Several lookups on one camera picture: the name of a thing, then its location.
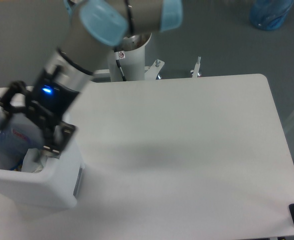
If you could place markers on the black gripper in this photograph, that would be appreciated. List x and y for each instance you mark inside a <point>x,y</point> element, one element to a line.
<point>49,105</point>

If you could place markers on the clear plastic water bottle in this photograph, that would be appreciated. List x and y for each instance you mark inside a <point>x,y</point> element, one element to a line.
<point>15,141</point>

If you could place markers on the clear plastic wrapper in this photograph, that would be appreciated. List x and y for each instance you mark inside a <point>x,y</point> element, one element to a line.
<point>34,161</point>

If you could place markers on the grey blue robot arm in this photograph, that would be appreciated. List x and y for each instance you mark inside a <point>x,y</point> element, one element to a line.
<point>96,27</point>

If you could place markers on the white plastic trash can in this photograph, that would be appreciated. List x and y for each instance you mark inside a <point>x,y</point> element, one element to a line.
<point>55,186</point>

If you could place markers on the large blue water jug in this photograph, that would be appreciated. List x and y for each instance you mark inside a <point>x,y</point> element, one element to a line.
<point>269,15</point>

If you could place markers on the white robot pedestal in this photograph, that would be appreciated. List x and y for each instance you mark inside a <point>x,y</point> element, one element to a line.
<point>127,62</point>

